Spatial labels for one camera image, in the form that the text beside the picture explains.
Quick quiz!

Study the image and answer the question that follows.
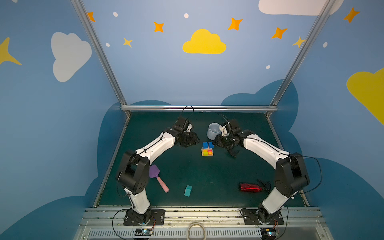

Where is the green circuit board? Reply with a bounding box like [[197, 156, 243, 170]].
[[134, 228, 154, 238], [260, 228, 277, 240]]

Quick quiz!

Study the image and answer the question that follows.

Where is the light blue ceramic mug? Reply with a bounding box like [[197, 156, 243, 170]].
[[207, 123, 222, 141]]

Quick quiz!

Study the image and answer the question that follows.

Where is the purple pink toy spatula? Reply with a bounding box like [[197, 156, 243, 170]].
[[149, 165, 170, 193]]

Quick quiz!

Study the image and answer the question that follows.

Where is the front aluminium rail base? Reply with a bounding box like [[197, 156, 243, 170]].
[[74, 207, 333, 240]]

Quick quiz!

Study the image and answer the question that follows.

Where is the aluminium back frame rail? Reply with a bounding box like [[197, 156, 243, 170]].
[[121, 105, 278, 112]]

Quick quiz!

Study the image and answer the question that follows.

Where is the aluminium left corner post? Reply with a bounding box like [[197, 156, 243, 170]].
[[71, 0, 127, 107]]

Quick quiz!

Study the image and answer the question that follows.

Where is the left green circuit board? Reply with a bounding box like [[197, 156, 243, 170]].
[[134, 228, 154, 238]]

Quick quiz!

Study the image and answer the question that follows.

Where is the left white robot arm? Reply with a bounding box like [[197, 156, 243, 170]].
[[116, 117, 200, 224]]

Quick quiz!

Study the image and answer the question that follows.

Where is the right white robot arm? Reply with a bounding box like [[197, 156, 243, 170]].
[[214, 119, 310, 225]]

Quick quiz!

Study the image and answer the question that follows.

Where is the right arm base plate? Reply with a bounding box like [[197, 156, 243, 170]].
[[240, 208, 285, 225]]

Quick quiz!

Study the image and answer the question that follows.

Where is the aluminium right corner post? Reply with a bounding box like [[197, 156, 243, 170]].
[[266, 0, 336, 120]]

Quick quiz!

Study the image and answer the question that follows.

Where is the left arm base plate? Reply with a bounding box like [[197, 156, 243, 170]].
[[123, 209, 165, 226]]

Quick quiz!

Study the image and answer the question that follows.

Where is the red spray bottle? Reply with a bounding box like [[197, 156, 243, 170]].
[[239, 179, 272, 193]]

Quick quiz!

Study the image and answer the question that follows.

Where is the right green circuit board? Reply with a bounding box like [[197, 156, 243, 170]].
[[260, 228, 277, 240]]

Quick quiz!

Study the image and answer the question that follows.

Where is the aluminium corner post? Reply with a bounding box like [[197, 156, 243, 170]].
[[71, 0, 127, 107], [266, 0, 336, 120]]

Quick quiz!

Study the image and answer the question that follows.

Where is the beige cable loop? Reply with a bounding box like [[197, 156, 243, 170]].
[[186, 221, 208, 240]]

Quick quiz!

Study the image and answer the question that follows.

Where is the teal block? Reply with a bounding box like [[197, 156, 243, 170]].
[[184, 185, 193, 197]]

